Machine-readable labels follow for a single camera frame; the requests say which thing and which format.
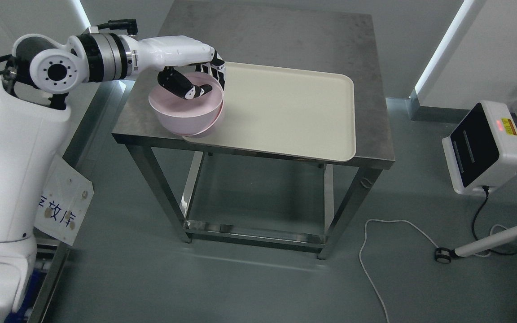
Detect cream plastic tray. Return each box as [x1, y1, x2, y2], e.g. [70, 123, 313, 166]
[185, 62, 356, 163]

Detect white floor cable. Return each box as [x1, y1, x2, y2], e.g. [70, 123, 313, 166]
[359, 219, 441, 323]

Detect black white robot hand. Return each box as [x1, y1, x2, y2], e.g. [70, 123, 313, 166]
[136, 35, 226, 100]

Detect white black box device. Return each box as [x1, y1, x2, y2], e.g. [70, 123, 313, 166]
[442, 100, 517, 196]

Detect pink bowl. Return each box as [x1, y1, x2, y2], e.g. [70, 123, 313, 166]
[148, 72, 226, 137]
[182, 89, 224, 136]

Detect black power cable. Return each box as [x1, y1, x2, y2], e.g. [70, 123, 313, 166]
[471, 186, 517, 256]

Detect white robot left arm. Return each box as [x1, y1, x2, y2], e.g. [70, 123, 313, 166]
[0, 19, 138, 323]

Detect white sign with blue text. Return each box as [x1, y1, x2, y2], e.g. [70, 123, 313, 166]
[34, 155, 94, 247]

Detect stainless steel table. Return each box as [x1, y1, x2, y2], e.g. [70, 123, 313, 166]
[113, 0, 395, 259]

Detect white stand leg with caster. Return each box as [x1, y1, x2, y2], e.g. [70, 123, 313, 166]
[434, 226, 517, 264]

